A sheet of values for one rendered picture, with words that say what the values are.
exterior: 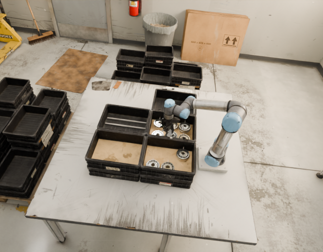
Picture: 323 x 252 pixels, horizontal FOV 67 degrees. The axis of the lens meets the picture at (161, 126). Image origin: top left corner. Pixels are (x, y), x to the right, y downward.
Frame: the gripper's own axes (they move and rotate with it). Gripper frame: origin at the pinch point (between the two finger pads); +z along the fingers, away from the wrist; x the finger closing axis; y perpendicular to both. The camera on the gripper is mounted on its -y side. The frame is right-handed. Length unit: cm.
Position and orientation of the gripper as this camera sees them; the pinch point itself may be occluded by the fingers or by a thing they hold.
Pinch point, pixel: (168, 133)
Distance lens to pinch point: 203.0
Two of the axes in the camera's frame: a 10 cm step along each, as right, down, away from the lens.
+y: -7.8, 4.2, -4.7
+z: -0.4, 7.2, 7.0
